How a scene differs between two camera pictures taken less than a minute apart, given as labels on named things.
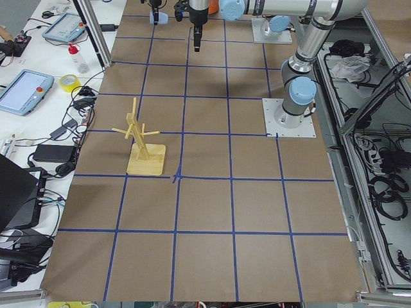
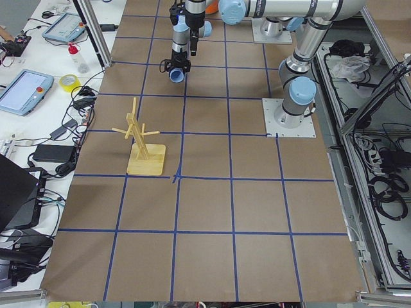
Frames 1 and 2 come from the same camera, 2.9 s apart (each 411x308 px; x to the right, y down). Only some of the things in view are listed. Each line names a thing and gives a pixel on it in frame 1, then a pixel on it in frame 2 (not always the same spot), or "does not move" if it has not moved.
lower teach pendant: x=24 y=94 does not move
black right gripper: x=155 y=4 → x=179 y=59
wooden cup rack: x=145 y=159 does not move
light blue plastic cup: x=163 y=18 → x=176 y=75
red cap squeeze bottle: x=79 y=63 does not move
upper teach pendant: x=66 y=27 does not move
